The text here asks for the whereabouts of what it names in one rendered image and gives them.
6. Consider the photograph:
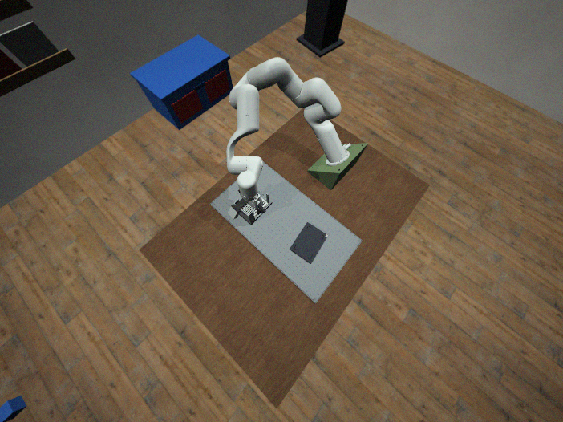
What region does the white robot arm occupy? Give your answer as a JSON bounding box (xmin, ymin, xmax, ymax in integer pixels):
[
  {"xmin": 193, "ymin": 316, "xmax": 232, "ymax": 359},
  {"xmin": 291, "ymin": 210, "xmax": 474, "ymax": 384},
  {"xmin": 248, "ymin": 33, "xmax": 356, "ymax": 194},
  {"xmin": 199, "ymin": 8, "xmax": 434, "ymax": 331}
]
[{"xmin": 226, "ymin": 57, "xmax": 351, "ymax": 219}]

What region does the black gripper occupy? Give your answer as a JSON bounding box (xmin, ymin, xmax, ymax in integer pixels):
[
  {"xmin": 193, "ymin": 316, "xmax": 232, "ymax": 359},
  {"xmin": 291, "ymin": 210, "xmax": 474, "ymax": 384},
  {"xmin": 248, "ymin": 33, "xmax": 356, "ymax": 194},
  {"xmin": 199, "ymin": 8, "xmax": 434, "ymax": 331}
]
[{"xmin": 248, "ymin": 193, "xmax": 266, "ymax": 215}]

